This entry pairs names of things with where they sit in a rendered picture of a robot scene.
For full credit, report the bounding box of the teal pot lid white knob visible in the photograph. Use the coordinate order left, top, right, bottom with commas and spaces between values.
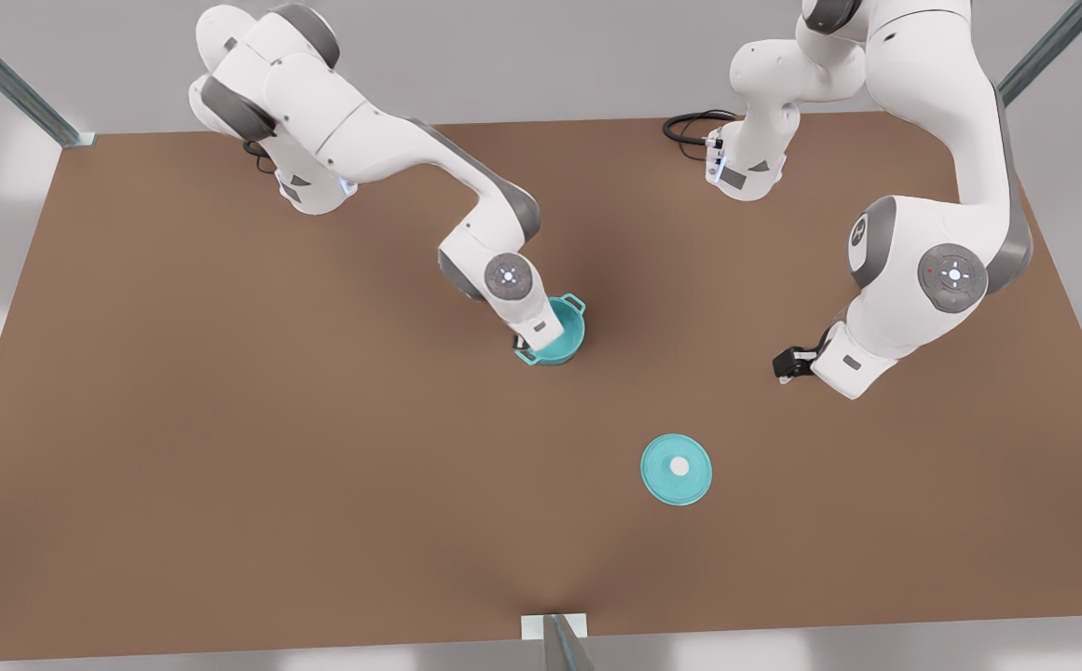
640, 433, 714, 507

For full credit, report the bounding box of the silver frame post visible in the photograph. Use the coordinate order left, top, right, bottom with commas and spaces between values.
0, 7, 97, 149
521, 612, 598, 671
997, 0, 1082, 106

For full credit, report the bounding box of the teal pot with handles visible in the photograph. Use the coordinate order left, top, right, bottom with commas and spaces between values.
514, 293, 588, 366

